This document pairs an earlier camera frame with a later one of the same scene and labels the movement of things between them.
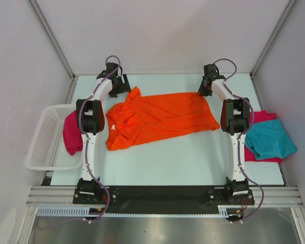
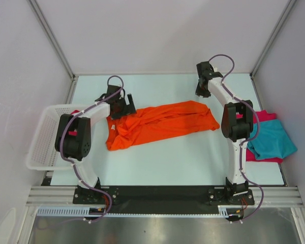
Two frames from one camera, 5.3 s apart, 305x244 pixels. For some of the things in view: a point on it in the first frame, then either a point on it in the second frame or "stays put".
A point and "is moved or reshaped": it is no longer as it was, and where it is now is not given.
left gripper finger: (127, 87) to (131, 108)
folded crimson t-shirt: (258, 116) stays put
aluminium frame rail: (64, 196) stays put
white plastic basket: (47, 150) stays put
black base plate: (162, 199) stays put
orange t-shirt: (140, 118) is moved or reshaped
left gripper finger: (113, 94) to (116, 115)
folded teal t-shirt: (269, 140) stays put
